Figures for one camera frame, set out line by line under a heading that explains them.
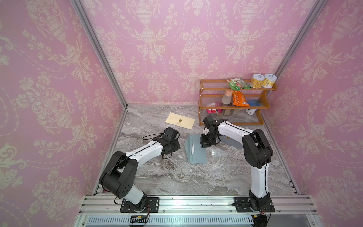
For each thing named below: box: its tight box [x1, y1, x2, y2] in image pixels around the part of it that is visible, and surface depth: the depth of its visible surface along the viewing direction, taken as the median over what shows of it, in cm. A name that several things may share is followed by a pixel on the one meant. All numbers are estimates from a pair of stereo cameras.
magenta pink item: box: [206, 108, 224, 114], surface depth 109 cm
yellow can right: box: [261, 73, 278, 89], surface depth 91 cm
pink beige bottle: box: [221, 89, 234, 105], surface depth 99 cm
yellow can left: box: [250, 73, 266, 89], surface depth 91 cm
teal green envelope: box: [184, 133, 208, 164], surface depth 95 cm
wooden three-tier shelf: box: [198, 78, 278, 126], surface depth 108 cm
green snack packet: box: [226, 77, 252, 91], surface depth 91 cm
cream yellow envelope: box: [164, 112, 196, 130], surface depth 112 cm
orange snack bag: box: [232, 90, 251, 107], surface depth 101 cm
